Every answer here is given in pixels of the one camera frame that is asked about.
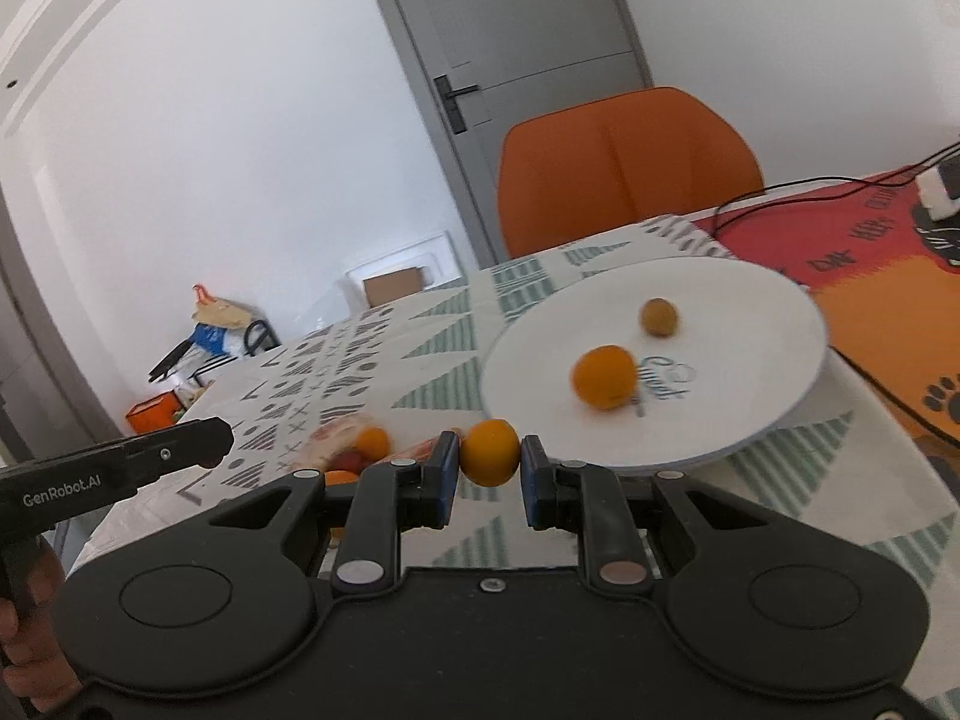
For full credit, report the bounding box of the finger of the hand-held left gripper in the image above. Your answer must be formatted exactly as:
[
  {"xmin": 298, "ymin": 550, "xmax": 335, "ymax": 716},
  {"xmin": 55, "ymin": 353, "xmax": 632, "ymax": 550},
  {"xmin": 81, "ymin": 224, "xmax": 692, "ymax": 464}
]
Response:
[{"xmin": 122, "ymin": 417, "xmax": 236, "ymax": 494}]

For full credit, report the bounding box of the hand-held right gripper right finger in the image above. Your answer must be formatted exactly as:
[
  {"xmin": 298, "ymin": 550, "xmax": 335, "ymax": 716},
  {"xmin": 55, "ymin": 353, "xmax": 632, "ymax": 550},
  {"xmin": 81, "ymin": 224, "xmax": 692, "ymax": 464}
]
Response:
[{"xmin": 520, "ymin": 435, "xmax": 766, "ymax": 590}]

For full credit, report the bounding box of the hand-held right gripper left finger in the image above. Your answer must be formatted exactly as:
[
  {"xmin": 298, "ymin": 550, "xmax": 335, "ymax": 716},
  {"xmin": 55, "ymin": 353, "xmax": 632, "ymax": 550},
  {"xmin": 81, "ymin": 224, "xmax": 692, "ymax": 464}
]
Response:
[{"xmin": 210, "ymin": 431, "xmax": 460, "ymax": 590}]

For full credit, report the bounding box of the small brown fruit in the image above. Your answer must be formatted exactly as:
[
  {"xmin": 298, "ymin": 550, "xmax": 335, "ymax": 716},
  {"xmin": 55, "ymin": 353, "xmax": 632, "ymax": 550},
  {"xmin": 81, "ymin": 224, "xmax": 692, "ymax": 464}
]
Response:
[{"xmin": 640, "ymin": 298, "xmax": 680, "ymax": 337}]

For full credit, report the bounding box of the white plate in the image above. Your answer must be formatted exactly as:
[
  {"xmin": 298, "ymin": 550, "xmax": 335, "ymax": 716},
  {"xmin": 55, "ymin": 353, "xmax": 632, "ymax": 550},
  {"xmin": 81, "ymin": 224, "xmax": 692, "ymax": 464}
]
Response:
[{"xmin": 480, "ymin": 255, "xmax": 830, "ymax": 478}]

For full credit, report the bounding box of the person's left hand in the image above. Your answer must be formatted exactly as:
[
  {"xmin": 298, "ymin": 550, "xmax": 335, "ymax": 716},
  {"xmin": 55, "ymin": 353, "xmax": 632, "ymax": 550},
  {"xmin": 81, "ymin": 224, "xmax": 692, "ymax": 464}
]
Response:
[{"xmin": 0, "ymin": 538, "xmax": 72, "ymax": 700}]

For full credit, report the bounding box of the orange box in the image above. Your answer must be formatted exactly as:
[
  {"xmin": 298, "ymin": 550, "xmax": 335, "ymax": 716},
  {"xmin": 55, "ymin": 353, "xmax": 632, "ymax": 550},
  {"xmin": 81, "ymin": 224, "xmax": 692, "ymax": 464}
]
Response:
[{"xmin": 124, "ymin": 393, "xmax": 182, "ymax": 437}]

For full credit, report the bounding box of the black folded stand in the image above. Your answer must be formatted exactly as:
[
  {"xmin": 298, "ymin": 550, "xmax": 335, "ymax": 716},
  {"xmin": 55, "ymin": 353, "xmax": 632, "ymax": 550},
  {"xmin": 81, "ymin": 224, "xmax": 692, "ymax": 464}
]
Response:
[{"xmin": 148, "ymin": 333, "xmax": 202, "ymax": 385}]

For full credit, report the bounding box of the blue and white bag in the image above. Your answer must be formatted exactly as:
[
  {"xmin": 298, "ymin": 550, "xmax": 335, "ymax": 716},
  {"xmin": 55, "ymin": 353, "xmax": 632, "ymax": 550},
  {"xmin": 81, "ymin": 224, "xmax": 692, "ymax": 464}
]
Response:
[{"xmin": 191, "ymin": 324, "xmax": 250, "ymax": 359}]

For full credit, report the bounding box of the patterned white tablecloth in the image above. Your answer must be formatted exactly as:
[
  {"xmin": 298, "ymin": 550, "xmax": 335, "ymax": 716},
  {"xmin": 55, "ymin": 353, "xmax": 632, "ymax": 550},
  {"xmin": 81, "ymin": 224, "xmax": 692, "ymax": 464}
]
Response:
[{"xmin": 71, "ymin": 211, "xmax": 960, "ymax": 595}]

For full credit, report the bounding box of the brown cardboard box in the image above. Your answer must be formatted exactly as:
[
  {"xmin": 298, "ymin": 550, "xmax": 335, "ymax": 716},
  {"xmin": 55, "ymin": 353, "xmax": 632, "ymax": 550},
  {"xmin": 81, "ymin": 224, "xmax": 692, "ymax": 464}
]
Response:
[{"xmin": 362, "ymin": 268, "xmax": 425, "ymax": 308}]

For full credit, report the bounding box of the white foam packaging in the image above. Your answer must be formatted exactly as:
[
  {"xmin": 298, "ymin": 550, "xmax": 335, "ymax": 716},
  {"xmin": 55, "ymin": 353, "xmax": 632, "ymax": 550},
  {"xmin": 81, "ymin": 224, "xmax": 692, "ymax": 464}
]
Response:
[{"xmin": 345, "ymin": 232, "xmax": 459, "ymax": 309}]

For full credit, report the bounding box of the orange chair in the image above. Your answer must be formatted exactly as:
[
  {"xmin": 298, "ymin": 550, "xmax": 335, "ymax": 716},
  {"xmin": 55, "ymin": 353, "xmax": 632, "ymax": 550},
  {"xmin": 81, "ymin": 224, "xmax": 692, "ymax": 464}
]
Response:
[{"xmin": 497, "ymin": 87, "xmax": 766, "ymax": 260}]

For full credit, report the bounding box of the orange cartoon table mat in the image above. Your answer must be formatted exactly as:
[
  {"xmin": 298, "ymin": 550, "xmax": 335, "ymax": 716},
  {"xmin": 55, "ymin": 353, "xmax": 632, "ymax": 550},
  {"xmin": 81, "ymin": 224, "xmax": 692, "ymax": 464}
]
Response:
[{"xmin": 697, "ymin": 165, "xmax": 960, "ymax": 460}]

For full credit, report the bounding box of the grey door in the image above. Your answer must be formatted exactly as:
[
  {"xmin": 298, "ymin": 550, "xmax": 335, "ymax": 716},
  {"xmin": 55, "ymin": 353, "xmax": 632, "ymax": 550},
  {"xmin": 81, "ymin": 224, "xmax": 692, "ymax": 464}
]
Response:
[{"xmin": 356, "ymin": 0, "xmax": 655, "ymax": 272}]

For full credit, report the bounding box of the white power adapter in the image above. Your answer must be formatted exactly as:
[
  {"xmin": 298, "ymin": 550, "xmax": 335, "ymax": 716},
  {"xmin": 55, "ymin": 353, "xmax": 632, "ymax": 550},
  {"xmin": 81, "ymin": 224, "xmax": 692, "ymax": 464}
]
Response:
[{"xmin": 910, "ymin": 163, "xmax": 960, "ymax": 215}]

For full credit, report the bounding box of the paper bag with orange handle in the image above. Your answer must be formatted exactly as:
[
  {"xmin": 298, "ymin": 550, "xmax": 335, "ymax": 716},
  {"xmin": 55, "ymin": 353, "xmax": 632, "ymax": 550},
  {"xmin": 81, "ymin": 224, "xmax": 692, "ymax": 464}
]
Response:
[{"xmin": 191, "ymin": 283, "xmax": 254, "ymax": 332}]

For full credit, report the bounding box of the grey door frame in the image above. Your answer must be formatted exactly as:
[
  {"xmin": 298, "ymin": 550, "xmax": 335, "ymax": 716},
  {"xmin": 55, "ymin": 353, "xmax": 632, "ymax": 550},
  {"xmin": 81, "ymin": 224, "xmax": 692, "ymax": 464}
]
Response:
[{"xmin": 0, "ymin": 184, "xmax": 130, "ymax": 458}]

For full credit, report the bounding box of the black door handle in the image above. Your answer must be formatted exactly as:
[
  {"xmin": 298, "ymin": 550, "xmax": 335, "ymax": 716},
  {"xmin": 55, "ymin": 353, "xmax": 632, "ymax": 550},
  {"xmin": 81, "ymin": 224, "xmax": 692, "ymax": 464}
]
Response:
[{"xmin": 433, "ymin": 75, "xmax": 481, "ymax": 135}]

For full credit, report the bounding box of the black cable with plug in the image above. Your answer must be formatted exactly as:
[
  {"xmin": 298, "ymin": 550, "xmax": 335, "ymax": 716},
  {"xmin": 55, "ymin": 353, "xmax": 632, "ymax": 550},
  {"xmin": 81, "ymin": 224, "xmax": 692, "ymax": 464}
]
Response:
[{"xmin": 823, "ymin": 345, "xmax": 960, "ymax": 455}]

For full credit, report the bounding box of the black looped cable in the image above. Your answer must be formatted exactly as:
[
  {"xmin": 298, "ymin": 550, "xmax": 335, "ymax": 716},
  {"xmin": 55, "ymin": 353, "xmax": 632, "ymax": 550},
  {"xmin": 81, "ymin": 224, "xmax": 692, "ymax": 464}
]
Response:
[{"xmin": 710, "ymin": 136, "xmax": 960, "ymax": 242}]

